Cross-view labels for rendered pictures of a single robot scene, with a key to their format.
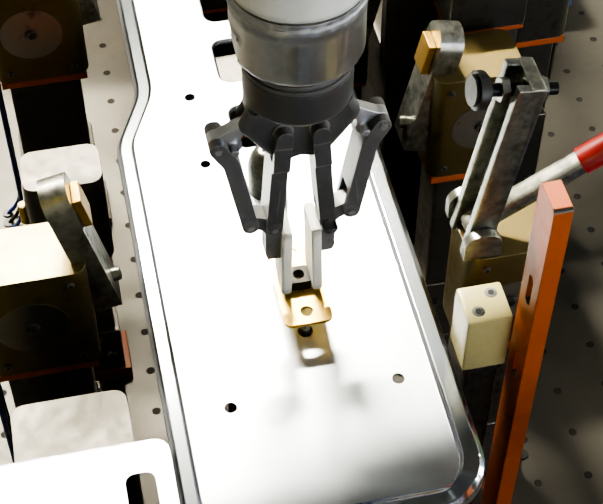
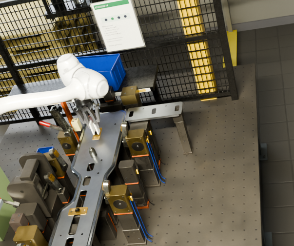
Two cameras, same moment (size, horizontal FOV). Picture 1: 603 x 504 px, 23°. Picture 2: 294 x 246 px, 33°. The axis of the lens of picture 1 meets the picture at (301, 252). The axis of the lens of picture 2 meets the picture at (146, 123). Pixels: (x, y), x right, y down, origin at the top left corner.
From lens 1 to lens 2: 2.64 m
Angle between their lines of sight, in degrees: 88
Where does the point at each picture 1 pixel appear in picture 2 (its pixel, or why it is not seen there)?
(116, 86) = not seen: outside the picture
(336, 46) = not seen: hidden behind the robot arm
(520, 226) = (62, 133)
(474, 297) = (75, 120)
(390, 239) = (80, 145)
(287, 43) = not seen: hidden behind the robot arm
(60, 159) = (125, 165)
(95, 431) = (135, 126)
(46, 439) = (142, 125)
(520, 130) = (57, 111)
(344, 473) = (104, 116)
